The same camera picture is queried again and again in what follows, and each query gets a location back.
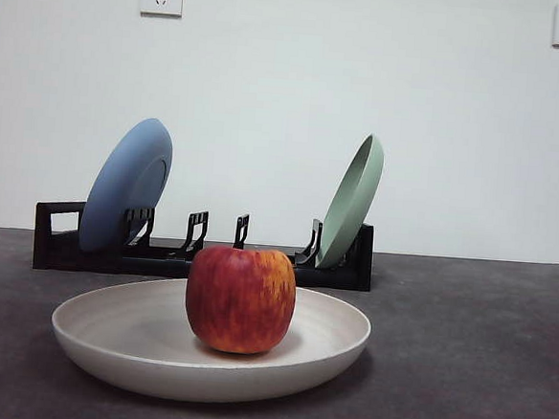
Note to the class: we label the blue plate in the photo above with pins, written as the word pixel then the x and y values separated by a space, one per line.
pixel 118 184

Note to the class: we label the black plastic plate rack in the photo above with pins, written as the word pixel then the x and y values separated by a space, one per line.
pixel 65 257

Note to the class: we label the green plate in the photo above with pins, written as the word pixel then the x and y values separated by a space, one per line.
pixel 351 210

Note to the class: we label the cream yellow plate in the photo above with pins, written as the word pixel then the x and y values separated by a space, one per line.
pixel 107 346

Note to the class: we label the red yellow apple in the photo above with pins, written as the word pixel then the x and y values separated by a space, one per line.
pixel 239 302

